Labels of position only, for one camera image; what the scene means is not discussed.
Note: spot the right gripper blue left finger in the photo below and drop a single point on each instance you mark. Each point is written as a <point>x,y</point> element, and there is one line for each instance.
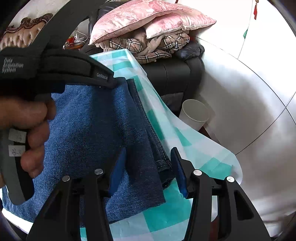
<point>116,172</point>

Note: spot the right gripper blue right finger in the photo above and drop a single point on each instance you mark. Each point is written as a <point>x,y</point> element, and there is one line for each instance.
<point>176,163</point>

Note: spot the blue denim jeans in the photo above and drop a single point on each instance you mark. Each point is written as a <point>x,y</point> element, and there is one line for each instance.
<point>91,126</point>

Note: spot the person left hand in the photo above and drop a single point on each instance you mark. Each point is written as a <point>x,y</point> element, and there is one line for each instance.
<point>33,117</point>

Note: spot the tufted tan leather headboard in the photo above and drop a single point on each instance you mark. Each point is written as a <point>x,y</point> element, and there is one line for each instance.
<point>23,35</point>

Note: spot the dark wooden nightstand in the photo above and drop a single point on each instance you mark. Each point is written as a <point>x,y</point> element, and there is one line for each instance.
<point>73,44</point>

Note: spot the white paper cup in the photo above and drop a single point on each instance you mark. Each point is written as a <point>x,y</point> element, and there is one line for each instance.
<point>194,113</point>

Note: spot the black leather armchair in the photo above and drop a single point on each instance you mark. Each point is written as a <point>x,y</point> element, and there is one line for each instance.
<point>176,78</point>

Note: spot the large pink satin pillow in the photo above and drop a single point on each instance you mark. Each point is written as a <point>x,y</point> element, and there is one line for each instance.
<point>128,17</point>

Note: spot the plaid beige blanket pile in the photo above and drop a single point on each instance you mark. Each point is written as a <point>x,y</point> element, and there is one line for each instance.
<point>147,50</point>

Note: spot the white wardrobe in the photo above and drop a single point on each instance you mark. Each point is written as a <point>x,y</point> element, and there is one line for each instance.
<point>249,88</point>

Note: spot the small pink satin pillow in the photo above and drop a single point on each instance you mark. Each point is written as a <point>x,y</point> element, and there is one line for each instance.
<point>185,19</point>

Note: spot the red chinese knot ornament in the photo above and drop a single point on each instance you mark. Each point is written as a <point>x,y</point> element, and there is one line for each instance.
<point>255,9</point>

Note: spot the white charger with cable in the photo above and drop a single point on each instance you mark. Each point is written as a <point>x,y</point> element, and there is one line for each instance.
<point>79,38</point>

